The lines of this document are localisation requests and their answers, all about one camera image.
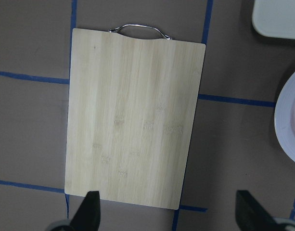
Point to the white round plate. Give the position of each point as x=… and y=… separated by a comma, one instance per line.
x=284, y=117

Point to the bamboo cutting board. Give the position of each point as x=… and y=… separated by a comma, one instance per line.
x=130, y=116

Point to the cream bear tray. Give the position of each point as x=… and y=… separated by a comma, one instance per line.
x=274, y=18

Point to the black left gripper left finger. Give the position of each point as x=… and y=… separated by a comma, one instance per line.
x=88, y=215

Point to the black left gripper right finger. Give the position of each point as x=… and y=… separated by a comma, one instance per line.
x=251, y=216

